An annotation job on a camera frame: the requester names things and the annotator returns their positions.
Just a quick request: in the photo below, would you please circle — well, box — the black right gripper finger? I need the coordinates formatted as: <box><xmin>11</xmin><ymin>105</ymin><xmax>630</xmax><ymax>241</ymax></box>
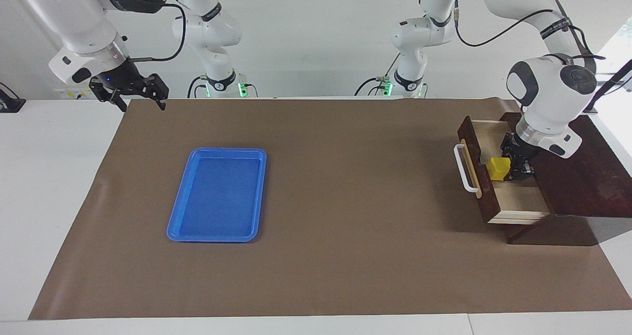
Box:
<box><xmin>89</xmin><ymin>77</ymin><xmax>128</xmax><ymax>112</ymax></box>
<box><xmin>142</xmin><ymin>73</ymin><xmax>170</xmax><ymax>112</ymax></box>

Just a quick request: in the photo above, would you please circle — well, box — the yellow cube block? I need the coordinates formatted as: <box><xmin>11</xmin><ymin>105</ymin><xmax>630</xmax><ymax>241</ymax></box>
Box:
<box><xmin>486</xmin><ymin>156</ymin><xmax>512</xmax><ymax>182</ymax></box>

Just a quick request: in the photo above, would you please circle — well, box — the wooden drawer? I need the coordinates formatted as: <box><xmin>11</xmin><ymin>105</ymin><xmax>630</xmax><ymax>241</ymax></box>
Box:
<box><xmin>453</xmin><ymin>116</ymin><xmax>551</xmax><ymax>225</ymax></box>

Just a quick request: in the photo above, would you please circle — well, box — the white drawer handle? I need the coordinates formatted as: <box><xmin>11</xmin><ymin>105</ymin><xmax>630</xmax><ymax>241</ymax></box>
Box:
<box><xmin>453</xmin><ymin>144</ymin><xmax>482</xmax><ymax>193</ymax></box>

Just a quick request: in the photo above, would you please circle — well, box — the dark wooden drawer cabinet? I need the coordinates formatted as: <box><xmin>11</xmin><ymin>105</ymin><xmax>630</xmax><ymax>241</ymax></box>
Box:
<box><xmin>499</xmin><ymin>112</ymin><xmax>632</xmax><ymax>247</ymax></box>

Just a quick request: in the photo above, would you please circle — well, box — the blue plastic tray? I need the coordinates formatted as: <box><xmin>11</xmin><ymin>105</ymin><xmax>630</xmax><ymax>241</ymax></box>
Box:
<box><xmin>166</xmin><ymin>148</ymin><xmax>268</xmax><ymax>243</ymax></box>

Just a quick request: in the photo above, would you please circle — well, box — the brown table mat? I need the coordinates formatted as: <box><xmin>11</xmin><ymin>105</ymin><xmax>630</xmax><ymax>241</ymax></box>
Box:
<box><xmin>28</xmin><ymin>97</ymin><xmax>632</xmax><ymax>321</ymax></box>

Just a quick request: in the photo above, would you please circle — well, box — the black base cable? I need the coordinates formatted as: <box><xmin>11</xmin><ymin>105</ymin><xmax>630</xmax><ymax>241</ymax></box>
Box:
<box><xmin>354</xmin><ymin>77</ymin><xmax>383</xmax><ymax>97</ymax></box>
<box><xmin>187</xmin><ymin>75</ymin><xmax>208</xmax><ymax>99</ymax></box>

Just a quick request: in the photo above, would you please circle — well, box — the white wall socket box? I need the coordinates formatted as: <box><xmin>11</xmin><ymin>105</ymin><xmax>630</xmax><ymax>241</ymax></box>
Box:
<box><xmin>53</xmin><ymin>87</ymin><xmax>94</xmax><ymax>100</ymax></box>

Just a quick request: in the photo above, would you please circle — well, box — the beige handle backplate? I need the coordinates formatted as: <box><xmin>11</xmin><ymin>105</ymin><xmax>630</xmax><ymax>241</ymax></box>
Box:
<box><xmin>462</xmin><ymin>139</ymin><xmax>482</xmax><ymax>198</ymax></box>

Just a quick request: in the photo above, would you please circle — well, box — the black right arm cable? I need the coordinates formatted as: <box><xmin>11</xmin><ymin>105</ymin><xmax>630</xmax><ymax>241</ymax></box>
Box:
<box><xmin>131</xmin><ymin>0</ymin><xmax>191</xmax><ymax>63</ymax></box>

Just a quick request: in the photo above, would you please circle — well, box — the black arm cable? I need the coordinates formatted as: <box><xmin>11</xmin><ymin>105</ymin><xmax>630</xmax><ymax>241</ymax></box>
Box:
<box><xmin>131</xmin><ymin>0</ymin><xmax>191</xmax><ymax>63</ymax></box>
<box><xmin>420</xmin><ymin>0</ymin><xmax>607</xmax><ymax>62</ymax></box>

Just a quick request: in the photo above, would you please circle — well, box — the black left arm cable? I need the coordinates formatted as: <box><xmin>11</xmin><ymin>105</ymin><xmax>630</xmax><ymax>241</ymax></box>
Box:
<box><xmin>420</xmin><ymin>0</ymin><xmax>607</xmax><ymax>62</ymax></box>

